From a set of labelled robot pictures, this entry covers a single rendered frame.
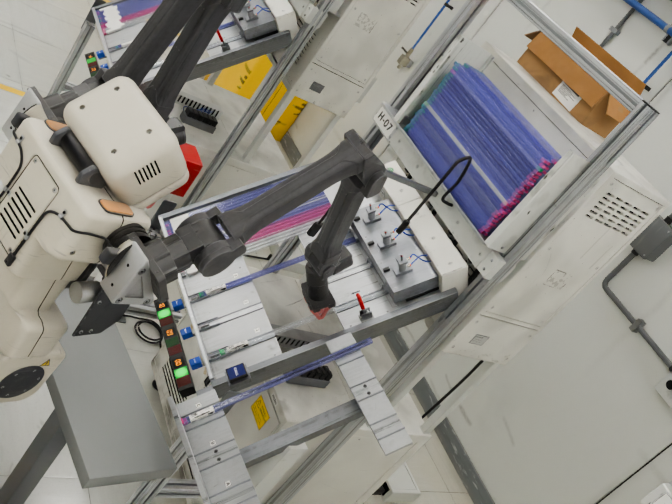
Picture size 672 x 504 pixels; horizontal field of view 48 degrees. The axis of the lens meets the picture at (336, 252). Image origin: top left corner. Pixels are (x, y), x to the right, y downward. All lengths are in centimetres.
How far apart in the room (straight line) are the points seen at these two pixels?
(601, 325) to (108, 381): 225
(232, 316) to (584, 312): 191
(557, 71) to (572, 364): 153
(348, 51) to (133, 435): 193
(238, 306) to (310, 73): 138
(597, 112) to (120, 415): 161
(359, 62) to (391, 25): 20
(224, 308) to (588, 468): 192
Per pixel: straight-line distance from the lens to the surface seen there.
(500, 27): 448
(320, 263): 187
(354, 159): 152
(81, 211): 139
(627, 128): 199
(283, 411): 231
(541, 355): 370
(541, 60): 261
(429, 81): 237
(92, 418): 196
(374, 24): 328
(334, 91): 337
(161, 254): 140
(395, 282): 209
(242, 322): 215
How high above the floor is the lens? 198
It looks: 25 degrees down
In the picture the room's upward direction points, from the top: 39 degrees clockwise
